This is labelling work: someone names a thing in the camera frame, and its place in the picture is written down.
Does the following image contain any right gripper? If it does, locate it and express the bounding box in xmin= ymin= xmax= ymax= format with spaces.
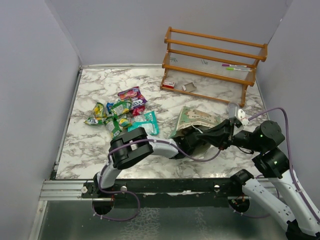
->
xmin=196 ymin=118 xmax=264 ymax=152

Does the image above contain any white paper bag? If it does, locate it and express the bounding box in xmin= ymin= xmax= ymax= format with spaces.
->
xmin=168 ymin=105 xmax=222 ymax=163

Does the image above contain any pink snack packet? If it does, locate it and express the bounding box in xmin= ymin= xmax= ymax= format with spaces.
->
xmin=131 ymin=105 xmax=145 ymax=117

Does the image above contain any purple blue snack packet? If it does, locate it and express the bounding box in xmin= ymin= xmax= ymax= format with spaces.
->
xmin=117 ymin=86 xmax=148 ymax=110

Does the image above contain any green lime snack packet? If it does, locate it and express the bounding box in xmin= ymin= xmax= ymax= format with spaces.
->
xmin=110 ymin=100 xmax=132 ymax=116

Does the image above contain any blue M&M packet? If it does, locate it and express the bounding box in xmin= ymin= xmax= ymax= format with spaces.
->
xmin=105 ymin=102 xmax=114 ymax=113

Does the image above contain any yellow green snack packet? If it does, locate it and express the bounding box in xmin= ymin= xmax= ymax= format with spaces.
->
xmin=84 ymin=102 xmax=108 ymax=126

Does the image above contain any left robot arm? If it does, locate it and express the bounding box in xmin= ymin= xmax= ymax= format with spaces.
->
xmin=93 ymin=127 xmax=206 ymax=198

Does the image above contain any green marker pen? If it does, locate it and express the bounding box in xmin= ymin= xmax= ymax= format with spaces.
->
xmin=225 ymin=67 xmax=252 ymax=72

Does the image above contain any pink marker pen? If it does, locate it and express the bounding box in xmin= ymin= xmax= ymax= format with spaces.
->
xmin=221 ymin=63 xmax=247 ymax=68

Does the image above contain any red white small box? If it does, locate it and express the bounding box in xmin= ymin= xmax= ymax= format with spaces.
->
xmin=162 ymin=80 xmax=176 ymax=89

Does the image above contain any teal snack packet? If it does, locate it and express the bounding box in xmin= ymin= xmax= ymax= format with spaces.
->
xmin=127 ymin=111 xmax=160 ymax=136

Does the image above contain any wooden shelf rack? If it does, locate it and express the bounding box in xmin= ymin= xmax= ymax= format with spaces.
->
xmin=160 ymin=27 xmax=268 ymax=107

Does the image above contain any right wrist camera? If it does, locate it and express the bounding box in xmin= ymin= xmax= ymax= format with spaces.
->
xmin=227 ymin=102 xmax=250 ymax=126

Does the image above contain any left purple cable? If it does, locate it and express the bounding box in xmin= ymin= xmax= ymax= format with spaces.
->
xmin=91 ymin=138 xmax=222 ymax=222

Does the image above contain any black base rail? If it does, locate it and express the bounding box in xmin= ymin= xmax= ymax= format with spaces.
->
xmin=49 ymin=174 xmax=251 ymax=210

